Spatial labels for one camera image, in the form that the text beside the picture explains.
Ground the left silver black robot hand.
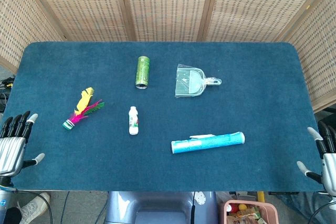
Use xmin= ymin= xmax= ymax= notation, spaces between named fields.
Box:
xmin=0 ymin=110 xmax=46 ymax=177

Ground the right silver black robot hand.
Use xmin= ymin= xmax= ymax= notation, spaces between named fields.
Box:
xmin=296 ymin=121 xmax=336 ymax=196

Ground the colourful feather shuttlecock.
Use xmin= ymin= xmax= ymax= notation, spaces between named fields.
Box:
xmin=62 ymin=87 xmax=105 ymax=132

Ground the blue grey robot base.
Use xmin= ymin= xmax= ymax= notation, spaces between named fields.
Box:
xmin=104 ymin=191 xmax=218 ymax=224

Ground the white sneaker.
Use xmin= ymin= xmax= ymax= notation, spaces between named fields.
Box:
xmin=17 ymin=191 xmax=51 ymax=224

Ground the pink plastic basket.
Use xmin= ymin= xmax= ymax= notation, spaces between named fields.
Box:
xmin=218 ymin=199 xmax=279 ymax=224

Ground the blue wrapped roll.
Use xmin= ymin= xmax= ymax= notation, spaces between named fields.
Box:
xmin=171 ymin=131 xmax=246 ymax=155

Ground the small white plastic bottle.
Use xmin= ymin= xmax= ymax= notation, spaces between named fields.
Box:
xmin=128 ymin=106 xmax=140 ymax=135

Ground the green drink can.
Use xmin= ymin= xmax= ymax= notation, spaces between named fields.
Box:
xmin=135 ymin=56 xmax=151 ymax=90

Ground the dark blue carpet mat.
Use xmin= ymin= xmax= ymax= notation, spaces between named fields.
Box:
xmin=4 ymin=41 xmax=325 ymax=192

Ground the translucent green mini dustpan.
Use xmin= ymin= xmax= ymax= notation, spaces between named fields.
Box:
xmin=175 ymin=63 xmax=223 ymax=98

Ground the woven wooden folding screen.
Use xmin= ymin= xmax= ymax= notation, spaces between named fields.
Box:
xmin=0 ymin=0 xmax=336 ymax=113

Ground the black cables bundle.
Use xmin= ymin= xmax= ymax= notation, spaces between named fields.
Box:
xmin=0 ymin=76 xmax=16 ymax=112

